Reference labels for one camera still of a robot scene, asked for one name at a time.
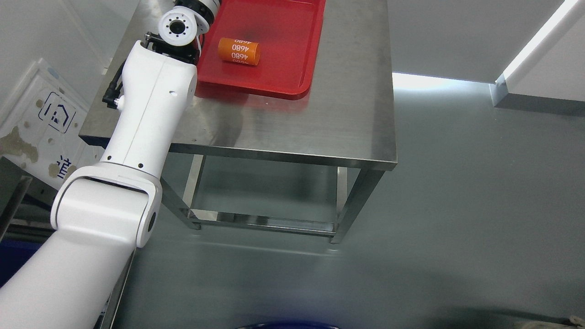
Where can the white sign board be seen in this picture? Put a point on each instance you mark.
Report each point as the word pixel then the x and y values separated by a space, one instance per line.
pixel 40 125

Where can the red plastic tray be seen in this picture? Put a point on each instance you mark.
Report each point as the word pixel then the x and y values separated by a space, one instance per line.
pixel 287 33

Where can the stainless steel table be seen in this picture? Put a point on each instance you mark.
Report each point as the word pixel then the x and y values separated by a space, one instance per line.
pixel 344 126

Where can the orange cylindrical capacitor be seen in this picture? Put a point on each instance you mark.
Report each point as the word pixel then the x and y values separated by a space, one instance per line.
pixel 239 51

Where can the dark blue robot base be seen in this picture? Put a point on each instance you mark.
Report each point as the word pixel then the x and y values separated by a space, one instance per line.
pixel 289 324

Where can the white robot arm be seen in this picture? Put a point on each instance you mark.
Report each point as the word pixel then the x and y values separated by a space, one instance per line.
pixel 104 212

